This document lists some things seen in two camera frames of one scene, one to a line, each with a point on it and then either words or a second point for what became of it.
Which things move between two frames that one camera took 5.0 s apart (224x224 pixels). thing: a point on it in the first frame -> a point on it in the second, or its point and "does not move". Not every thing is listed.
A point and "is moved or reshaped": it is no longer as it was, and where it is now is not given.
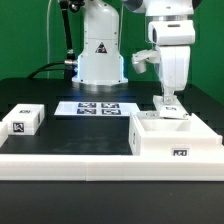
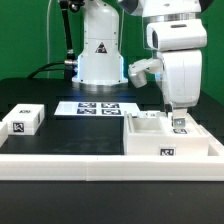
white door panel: x=175 y=110 -> x=192 y=129
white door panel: x=148 y=115 does not move
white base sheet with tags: x=97 y=108 does not move
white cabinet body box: x=150 y=134 is moved or reshaped
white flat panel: x=108 y=167 does not move
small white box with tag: x=24 y=119 does not move
